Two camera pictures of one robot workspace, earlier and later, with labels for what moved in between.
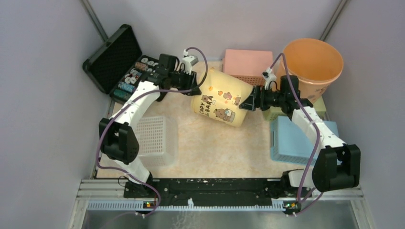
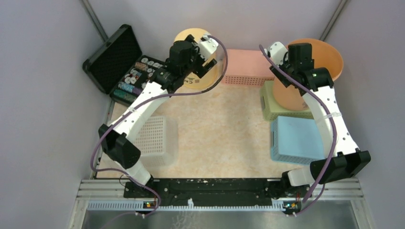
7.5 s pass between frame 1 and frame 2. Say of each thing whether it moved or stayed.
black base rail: stayed
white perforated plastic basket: stayed
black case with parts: stayed
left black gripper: moved
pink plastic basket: stayed
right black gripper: moved
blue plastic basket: stayed
